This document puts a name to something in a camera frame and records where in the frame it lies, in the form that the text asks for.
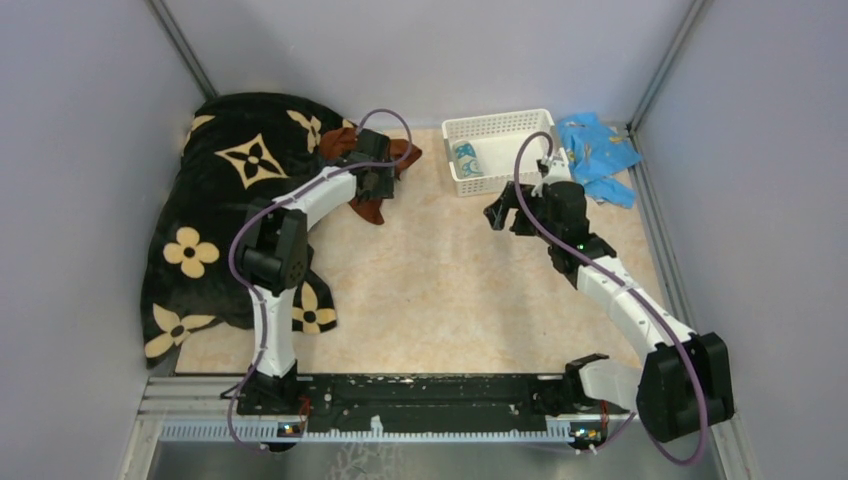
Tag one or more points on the light blue cloth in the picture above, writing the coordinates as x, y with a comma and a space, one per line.
596, 154

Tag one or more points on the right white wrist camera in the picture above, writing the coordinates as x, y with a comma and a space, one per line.
553, 169

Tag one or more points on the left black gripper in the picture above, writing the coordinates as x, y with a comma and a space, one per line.
384, 190

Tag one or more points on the brown towel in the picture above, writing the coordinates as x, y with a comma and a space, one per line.
339, 142

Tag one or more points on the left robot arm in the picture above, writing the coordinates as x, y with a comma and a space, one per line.
270, 257

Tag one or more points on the teal rabbit pattern towel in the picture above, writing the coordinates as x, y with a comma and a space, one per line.
467, 163

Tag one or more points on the white plastic basket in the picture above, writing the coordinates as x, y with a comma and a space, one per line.
496, 139

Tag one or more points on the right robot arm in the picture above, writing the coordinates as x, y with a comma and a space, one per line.
684, 379

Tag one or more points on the black blanket with tan flowers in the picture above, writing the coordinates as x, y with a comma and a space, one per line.
240, 147

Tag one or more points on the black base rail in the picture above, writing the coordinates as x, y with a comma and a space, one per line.
418, 403

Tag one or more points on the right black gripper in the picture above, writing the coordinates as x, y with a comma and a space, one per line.
498, 211

